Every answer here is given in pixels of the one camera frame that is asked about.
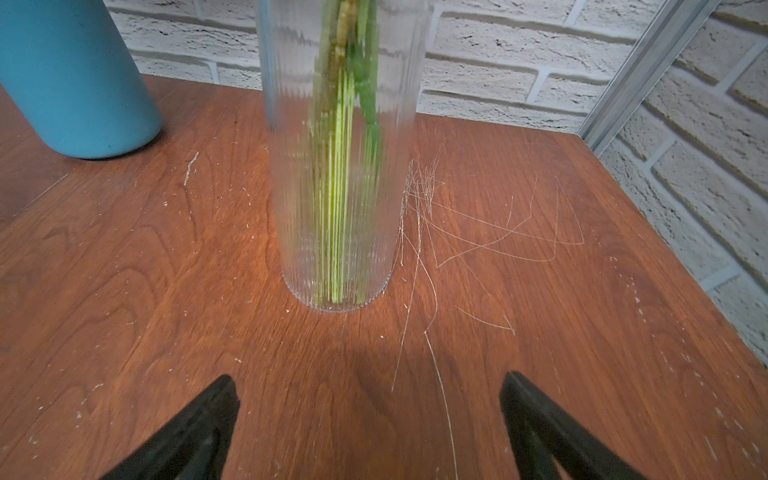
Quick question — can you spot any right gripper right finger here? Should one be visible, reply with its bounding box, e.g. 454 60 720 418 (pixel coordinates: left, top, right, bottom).
499 371 643 479

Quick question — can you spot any clear ribbed glass vase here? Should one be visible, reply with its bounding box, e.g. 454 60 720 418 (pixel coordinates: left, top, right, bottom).
256 0 433 312

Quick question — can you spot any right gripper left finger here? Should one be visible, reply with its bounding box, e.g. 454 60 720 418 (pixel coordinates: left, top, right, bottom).
103 375 240 479

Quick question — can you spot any teal ceramic vase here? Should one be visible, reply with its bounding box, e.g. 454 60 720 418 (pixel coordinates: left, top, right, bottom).
1 1 163 159

